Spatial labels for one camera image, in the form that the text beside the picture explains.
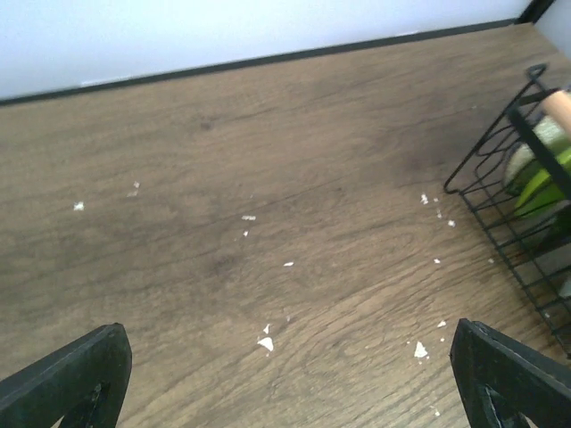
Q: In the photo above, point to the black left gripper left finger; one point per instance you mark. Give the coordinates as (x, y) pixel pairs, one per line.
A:
(82, 384)

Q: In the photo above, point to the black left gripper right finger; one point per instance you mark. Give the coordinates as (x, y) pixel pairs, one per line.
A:
(504, 383)

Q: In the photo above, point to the left wooden rack handle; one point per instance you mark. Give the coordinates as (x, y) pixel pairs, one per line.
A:
(558, 107)

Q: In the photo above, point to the black wire dish rack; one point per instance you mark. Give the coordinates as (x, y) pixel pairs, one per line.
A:
(535, 249)

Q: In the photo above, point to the green plate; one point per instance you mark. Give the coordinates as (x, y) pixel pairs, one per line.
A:
(532, 184)

